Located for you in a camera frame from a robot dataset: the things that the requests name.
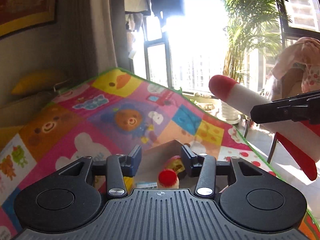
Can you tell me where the yellow corn toy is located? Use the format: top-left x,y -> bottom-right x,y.
123,177 -> 135,194

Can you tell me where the small white pill bottle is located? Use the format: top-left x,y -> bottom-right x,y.
157,168 -> 179,189

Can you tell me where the blue wet wipes pack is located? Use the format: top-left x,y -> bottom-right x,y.
136,181 -> 157,189

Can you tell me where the white red foam rocket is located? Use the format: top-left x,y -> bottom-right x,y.
209,75 -> 319,181

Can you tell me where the pink cardboard box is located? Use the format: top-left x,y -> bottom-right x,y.
133,140 -> 227,192

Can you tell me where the colourful cartoon play mat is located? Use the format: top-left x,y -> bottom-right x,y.
1,68 -> 319,239

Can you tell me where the pink floral cloth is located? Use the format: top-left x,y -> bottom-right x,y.
272,37 -> 319,93

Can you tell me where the white plant pot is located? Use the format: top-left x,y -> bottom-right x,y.
221,101 -> 241,125

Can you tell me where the green palm plant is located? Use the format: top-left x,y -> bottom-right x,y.
222,0 -> 289,83

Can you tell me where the yellow cushion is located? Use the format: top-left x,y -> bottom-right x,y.
11,69 -> 68,96

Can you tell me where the framed wall picture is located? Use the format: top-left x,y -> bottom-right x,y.
1,0 -> 56,36

